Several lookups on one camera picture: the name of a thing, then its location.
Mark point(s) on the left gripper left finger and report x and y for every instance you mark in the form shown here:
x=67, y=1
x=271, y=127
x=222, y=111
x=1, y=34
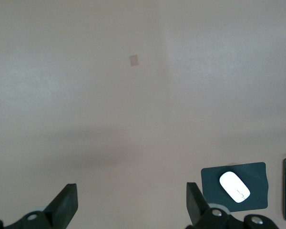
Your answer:
x=64, y=202

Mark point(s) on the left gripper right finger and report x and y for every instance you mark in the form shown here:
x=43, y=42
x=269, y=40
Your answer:
x=196, y=207

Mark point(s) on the black mouse pad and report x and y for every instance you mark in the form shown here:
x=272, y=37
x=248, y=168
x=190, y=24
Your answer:
x=209, y=176

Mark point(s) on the white computer mouse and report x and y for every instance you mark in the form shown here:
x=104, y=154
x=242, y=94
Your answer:
x=233, y=186

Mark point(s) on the brown tape patch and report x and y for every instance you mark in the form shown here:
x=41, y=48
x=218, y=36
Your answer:
x=134, y=60

